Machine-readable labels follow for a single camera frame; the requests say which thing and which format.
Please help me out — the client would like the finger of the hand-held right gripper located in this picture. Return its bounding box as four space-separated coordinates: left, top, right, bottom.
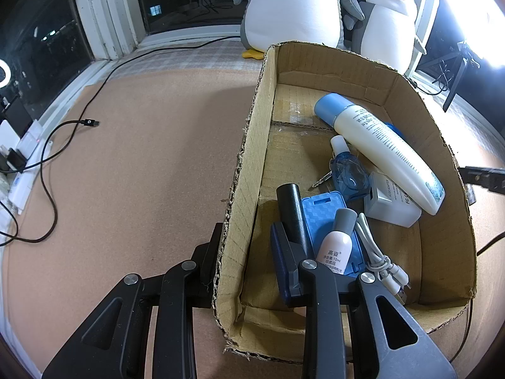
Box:
459 165 505 195

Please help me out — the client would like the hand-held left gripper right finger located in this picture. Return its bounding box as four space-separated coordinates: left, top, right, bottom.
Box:
270 221 458 379

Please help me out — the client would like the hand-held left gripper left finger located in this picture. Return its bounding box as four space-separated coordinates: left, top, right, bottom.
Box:
41 223 225 379

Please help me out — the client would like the small pink bottle grey cap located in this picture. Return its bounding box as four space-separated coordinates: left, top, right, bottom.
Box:
316 208 358 277

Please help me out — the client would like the black cylinder tube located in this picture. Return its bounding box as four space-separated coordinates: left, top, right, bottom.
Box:
275 183 316 261

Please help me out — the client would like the blue folding phone stand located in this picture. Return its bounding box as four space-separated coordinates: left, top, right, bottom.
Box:
300 190 369 279

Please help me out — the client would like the white usb cable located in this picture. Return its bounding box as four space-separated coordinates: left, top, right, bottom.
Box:
353 213 413 306

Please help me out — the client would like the silver key with ring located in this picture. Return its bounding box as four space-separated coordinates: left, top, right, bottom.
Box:
310 160 336 189

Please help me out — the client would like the large white lotion bottle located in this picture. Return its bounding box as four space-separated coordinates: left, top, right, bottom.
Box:
313 93 446 216

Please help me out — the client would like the white charger adapter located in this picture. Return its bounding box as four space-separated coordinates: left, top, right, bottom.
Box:
363 171 423 228

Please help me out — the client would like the cardboard box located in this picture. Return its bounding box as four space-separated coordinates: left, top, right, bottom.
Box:
213 41 478 364

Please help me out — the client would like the small blue bottle white cap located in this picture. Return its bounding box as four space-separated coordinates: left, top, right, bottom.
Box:
329 135 373 198

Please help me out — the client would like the black tripod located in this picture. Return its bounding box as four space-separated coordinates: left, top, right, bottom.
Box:
414 41 482 113

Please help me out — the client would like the small penguin plush toy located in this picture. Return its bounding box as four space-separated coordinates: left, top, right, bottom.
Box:
351 0 429 75

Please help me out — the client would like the white power strip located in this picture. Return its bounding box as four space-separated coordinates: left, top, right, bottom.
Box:
0 120 54 216

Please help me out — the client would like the grey plaid cloth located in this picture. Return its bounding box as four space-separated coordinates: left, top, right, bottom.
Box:
106 35 269 75

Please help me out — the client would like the black power adapter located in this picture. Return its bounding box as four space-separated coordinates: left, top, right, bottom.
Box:
8 148 26 170

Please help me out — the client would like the large penguin plush toy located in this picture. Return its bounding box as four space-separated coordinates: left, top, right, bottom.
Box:
232 0 365 62

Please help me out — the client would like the thick black cable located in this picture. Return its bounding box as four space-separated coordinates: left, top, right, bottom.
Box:
449 232 505 364

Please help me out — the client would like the black cable with plug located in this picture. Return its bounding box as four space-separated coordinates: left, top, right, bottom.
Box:
0 118 101 245

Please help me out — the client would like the black ring light cable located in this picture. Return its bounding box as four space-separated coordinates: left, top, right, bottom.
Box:
24 35 241 166

